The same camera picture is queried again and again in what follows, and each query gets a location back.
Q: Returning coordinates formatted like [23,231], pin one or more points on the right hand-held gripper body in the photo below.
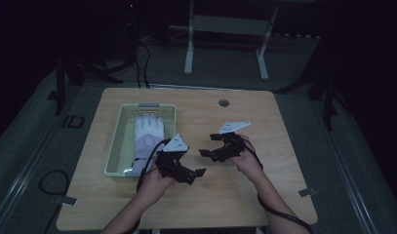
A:
[231,146]

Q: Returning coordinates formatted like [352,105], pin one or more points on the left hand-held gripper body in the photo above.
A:
[173,159]

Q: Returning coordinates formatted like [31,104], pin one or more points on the lilac glove with white fingers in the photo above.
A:
[147,136]

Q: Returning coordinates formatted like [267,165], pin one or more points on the pale green plastic basket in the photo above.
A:
[121,146]

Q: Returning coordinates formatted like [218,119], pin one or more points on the person's right hand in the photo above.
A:
[248,161]

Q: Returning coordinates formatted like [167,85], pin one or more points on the person's left hand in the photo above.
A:
[153,185]

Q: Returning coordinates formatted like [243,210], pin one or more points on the grey round table grommet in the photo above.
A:
[223,103]

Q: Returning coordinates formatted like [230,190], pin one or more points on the grey tape strip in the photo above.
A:
[307,192]
[69,201]

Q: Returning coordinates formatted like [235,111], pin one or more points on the black tripod stand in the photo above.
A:
[329,97]
[60,87]

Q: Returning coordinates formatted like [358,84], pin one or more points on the white metal stand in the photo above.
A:
[225,25]

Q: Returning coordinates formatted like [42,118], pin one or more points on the dark device with red light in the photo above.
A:
[131,9]

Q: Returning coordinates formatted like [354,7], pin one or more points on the black rectangular floor frame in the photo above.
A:
[69,121]

